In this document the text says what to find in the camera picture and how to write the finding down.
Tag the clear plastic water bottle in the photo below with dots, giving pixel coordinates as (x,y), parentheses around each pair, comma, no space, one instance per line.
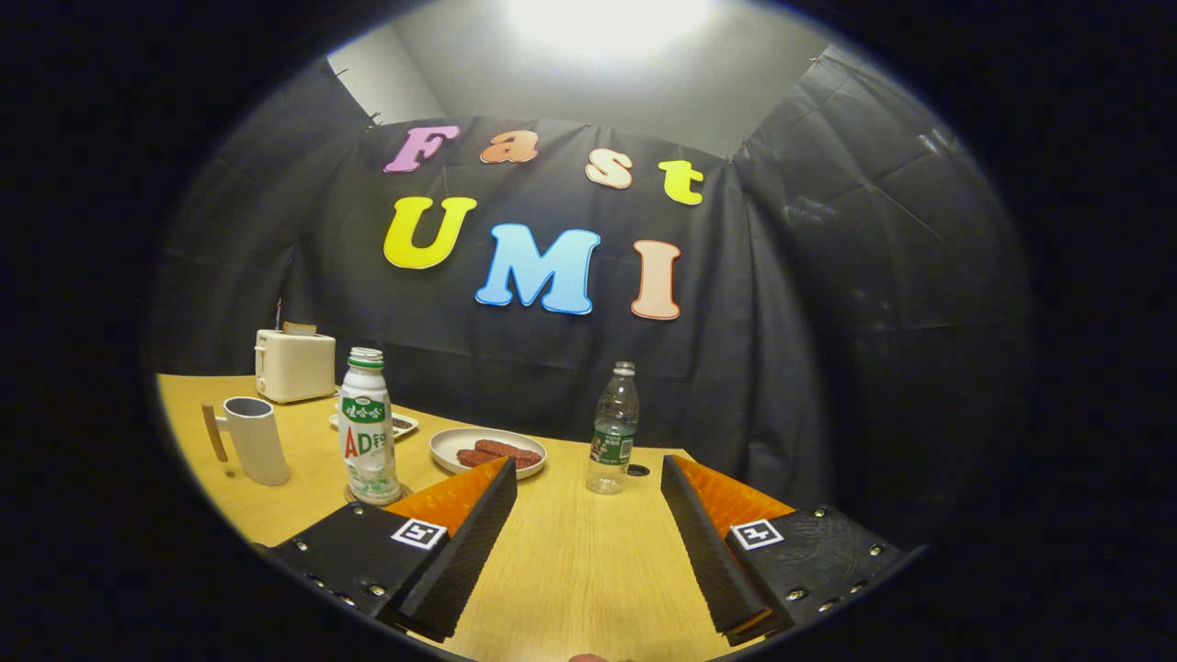
(612,432)

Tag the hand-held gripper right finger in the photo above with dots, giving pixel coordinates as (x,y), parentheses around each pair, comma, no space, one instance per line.
(713,561)

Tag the white divided bean dish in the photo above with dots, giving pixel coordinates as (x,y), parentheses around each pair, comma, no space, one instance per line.
(405,424)

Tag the round cork coaster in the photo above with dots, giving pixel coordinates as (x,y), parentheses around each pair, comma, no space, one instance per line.
(405,495)

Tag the toast slice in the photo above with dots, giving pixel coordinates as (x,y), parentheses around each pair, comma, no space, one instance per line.
(300,328)

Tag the cream toaster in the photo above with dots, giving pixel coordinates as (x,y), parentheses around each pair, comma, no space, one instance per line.
(294,368)

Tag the brown sausage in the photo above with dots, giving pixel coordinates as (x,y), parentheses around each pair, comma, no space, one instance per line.
(476,458)
(510,450)

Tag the wooden table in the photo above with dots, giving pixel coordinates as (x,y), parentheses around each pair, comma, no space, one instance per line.
(570,570)

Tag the white round plate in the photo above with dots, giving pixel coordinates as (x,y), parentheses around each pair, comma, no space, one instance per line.
(446,443)

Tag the black backdrop cloth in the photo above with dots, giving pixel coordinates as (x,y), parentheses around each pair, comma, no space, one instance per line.
(552,368)

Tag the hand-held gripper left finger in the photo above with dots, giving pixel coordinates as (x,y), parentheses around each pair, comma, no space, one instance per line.
(474,552)

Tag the white juice bottle green label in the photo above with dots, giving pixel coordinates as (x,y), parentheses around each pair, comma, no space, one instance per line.
(368,432)

